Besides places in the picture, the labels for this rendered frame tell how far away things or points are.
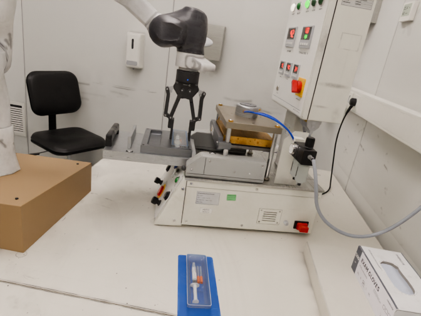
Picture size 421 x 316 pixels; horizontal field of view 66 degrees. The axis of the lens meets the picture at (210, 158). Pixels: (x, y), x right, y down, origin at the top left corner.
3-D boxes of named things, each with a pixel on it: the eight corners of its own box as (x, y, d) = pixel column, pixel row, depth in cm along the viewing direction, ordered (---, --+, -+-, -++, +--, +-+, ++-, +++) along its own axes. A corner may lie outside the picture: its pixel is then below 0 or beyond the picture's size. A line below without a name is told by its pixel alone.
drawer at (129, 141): (192, 148, 126) (195, 128, 123) (195, 170, 106) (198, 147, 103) (114, 140, 122) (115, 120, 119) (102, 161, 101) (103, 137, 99)
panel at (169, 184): (158, 182, 134) (182, 146, 129) (154, 221, 106) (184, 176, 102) (154, 180, 133) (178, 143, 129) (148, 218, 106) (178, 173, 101)
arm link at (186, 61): (176, 49, 106) (175, 67, 108) (176, 51, 95) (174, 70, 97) (213, 56, 108) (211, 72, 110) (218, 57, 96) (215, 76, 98)
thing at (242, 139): (257, 134, 126) (262, 110, 123) (273, 153, 105) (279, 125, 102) (214, 129, 123) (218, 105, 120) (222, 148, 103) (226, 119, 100)
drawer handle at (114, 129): (119, 133, 118) (119, 123, 116) (111, 147, 104) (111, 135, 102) (113, 133, 117) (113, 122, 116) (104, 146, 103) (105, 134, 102)
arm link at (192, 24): (147, 46, 105) (146, 46, 95) (151, 0, 100) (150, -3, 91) (202, 54, 108) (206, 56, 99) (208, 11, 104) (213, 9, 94)
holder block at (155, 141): (189, 139, 124) (190, 133, 123) (191, 157, 105) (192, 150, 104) (145, 134, 121) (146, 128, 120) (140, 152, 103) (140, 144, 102)
